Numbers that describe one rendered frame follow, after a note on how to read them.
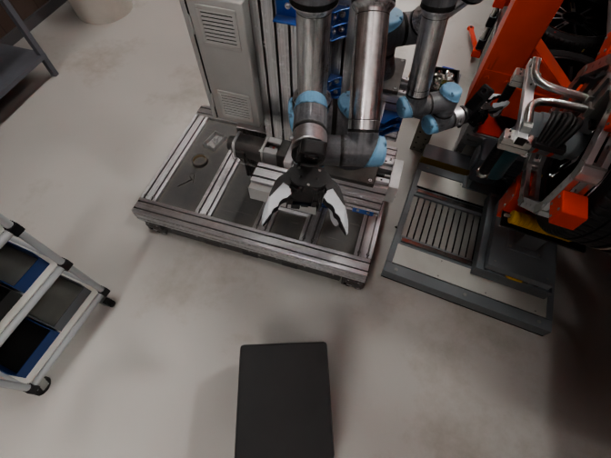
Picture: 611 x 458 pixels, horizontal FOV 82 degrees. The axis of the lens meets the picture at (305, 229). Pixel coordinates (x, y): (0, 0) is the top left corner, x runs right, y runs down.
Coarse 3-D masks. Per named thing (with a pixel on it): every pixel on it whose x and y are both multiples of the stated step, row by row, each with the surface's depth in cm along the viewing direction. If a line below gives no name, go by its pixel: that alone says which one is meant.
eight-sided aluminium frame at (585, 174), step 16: (592, 64) 121; (608, 64) 108; (576, 80) 129; (592, 80) 126; (560, 96) 139; (608, 112) 100; (592, 144) 101; (608, 144) 101; (528, 160) 149; (544, 160) 147; (592, 160) 101; (608, 160) 100; (528, 176) 145; (576, 176) 104; (592, 176) 102; (560, 192) 110; (576, 192) 109; (528, 208) 130; (544, 208) 118
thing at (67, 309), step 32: (0, 224) 117; (0, 256) 140; (32, 256) 140; (0, 288) 130; (32, 288) 136; (64, 288) 165; (96, 288) 165; (0, 320) 130; (32, 320) 153; (64, 320) 159; (0, 352) 152; (32, 352) 152; (0, 384) 133; (32, 384) 148
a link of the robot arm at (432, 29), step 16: (432, 0) 95; (448, 0) 94; (432, 16) 99; (448, 16) 100; (432, 32) 102; (416, 48) 108; (432, 48) 105; (416, 64) 110; (432, 64) 109; (416, 80) 114; (416, 96) 118; (432, 96) 121; (400, 112) 123; (416, 112) 122
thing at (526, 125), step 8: (608, 88) 103; (600, 96) 105; (528, 104) 111; (536, 104) 110; (544, 104) 112; (552, 104) 111; (560, 104) 111; (568, 104) 110; (576, 104) 110; (592, 104) 109; (528, 112) 108; (584, 112) 110; (528, 120) 106; (520, 128) 108; (528, 128) 106
